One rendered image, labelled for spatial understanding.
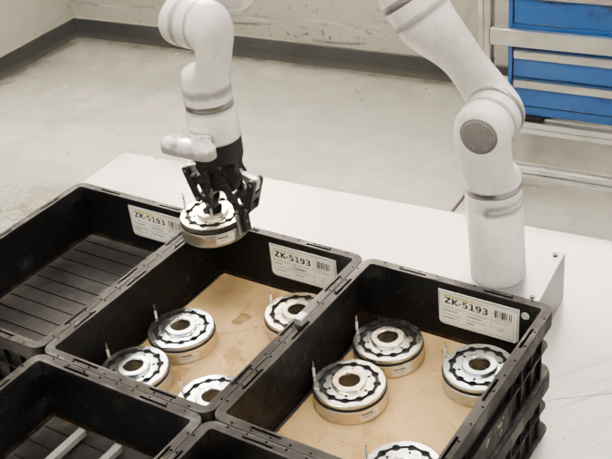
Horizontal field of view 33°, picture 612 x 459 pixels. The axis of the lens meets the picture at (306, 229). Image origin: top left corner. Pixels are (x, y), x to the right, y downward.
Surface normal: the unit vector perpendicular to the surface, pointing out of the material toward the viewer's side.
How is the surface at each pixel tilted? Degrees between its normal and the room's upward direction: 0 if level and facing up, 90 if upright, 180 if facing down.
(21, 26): 90
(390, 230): 0
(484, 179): 93
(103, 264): 0
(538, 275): 4
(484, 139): 94
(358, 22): 90
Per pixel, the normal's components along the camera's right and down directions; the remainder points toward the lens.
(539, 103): -0.47, 0.50
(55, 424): -0.10, -0.85
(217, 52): 0.66, 0.56
